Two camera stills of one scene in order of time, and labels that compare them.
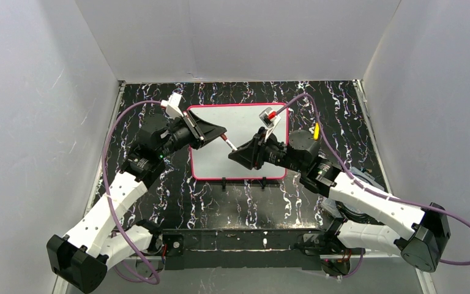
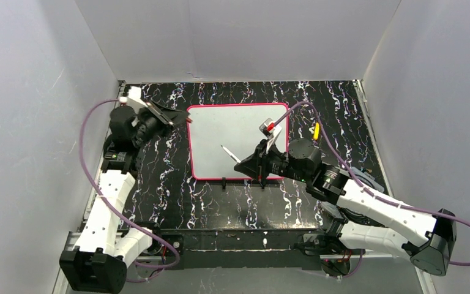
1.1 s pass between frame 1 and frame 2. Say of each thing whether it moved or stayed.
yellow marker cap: stayed
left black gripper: moved
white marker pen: moved
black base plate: stayed
